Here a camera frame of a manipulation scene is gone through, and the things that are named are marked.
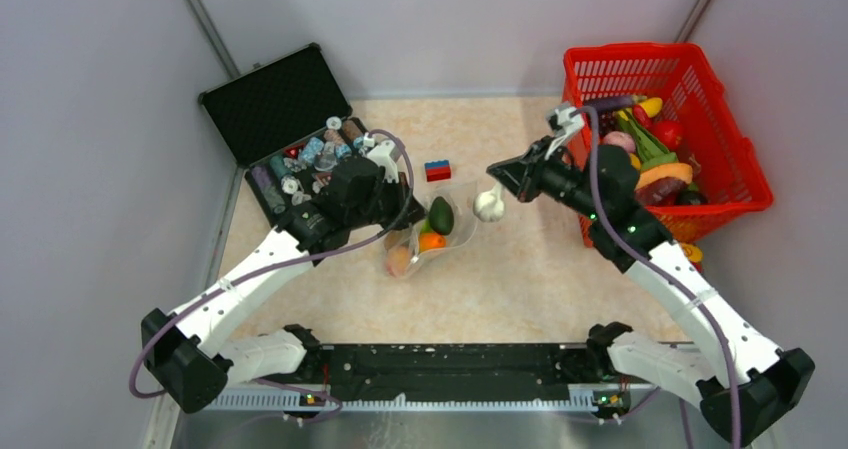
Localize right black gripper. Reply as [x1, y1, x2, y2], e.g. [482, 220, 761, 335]
[489, 135, 605, 222]

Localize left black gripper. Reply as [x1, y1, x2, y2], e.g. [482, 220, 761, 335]
[348, 171, 429, 231]

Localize white toy garlic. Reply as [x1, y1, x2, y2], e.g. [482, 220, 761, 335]
[473, 182, 505, 223]

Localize clear zip top bag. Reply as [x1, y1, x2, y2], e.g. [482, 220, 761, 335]
[383, 181, 478, 278]

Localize dark green toy vegetable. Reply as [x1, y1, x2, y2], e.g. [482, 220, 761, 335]
[427, 196, 455, 236]

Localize purple toy eggplant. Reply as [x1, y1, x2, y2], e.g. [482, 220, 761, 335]
[583, 95, 643, 114]

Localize green toy apple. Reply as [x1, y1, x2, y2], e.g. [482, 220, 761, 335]
[419, 219, 433, 234]

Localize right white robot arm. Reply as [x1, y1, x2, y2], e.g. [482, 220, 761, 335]
[474, 103, 815, 448]

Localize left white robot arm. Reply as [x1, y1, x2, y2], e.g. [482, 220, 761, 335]
[129, 130, 423, 414]

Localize orange toy pumpkin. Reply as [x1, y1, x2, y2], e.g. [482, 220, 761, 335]
[418, 232, 448, 253]

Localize red blue toy brick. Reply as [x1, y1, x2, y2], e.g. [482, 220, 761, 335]
[424, 160, 452, 182]

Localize black poker chip case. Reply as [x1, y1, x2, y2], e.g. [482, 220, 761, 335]
[198, 43, 367, 227]

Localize pink toy onion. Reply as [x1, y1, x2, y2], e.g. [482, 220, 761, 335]
[601, 131, 637, 154]

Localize green toy leaf vegetable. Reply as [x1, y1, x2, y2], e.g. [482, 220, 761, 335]
[614, 110, 678, 172]

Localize red toy chili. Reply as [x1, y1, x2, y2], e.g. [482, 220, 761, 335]
[631, 104, 653, 130]

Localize toy ham slice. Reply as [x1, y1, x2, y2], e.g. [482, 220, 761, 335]
[634, 162, 694, 206]

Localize yellow toy pepper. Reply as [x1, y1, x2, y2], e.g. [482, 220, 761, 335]
[618, 97, 664, 119]

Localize red toy tomato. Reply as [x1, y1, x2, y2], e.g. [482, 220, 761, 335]
[650, 120, 685, 152]

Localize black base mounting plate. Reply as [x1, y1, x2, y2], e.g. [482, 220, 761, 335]
[269, 343, 637, 402]

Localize red yellow emergency button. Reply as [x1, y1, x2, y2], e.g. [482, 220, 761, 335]
[679, 242, 704, 273]

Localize red plastic basket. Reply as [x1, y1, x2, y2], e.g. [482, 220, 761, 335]
[563, 42, 773, 243]

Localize aluminium frame rail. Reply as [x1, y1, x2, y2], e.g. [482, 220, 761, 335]
[142, 343, 763, 413]

